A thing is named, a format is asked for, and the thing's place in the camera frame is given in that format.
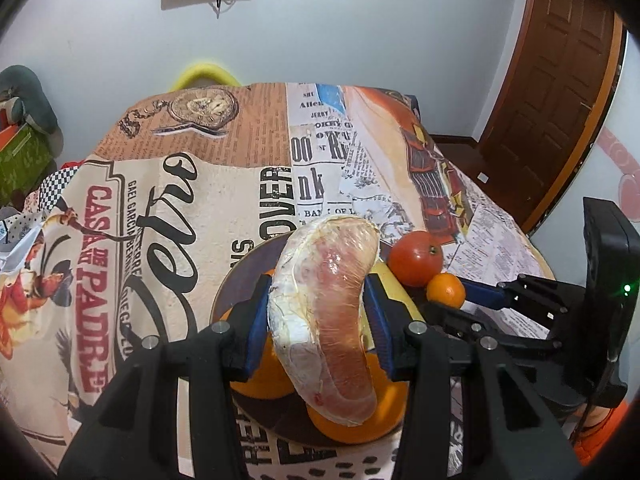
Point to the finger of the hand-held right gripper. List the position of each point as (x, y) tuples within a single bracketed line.
[(482, 296), (525, 347)]

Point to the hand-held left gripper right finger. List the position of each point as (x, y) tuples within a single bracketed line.
[(380, 320)]

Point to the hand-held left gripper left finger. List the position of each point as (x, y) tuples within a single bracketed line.
[(257, 330)]

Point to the yellow-green sugarcane piece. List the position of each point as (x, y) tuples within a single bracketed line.
[(392, 290)]

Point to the small tangerine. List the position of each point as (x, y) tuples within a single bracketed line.
[(446, 290)]

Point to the dark purple plate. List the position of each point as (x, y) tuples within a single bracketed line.
[(240, 280)]

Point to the large orange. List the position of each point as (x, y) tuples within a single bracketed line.
[(267, 382), (385, 410)]

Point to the peeled pomelo segment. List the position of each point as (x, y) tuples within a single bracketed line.
[(325, 310)]

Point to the red tomato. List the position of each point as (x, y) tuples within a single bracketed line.
[(414, 260)]

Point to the white heart-print wardrobe door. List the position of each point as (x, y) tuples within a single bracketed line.
[(607, 160)]

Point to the printed newspaper-pattern blanket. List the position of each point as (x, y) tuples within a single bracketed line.
[(150, 210)]

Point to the brown wooden door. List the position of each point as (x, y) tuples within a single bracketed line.
[(560, 85)]

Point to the black-white checkered cloth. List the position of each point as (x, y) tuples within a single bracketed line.
[(57, 187)]

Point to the white crumpled cloth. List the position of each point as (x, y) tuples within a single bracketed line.
[(17, 240)]

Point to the yellow foam chair back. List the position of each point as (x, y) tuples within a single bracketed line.
[(205, 70)]

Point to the green patterned box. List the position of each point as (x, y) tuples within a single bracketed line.
[(25, 160)]

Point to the grey plush toy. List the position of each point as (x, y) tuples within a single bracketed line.
[(30, 100)]

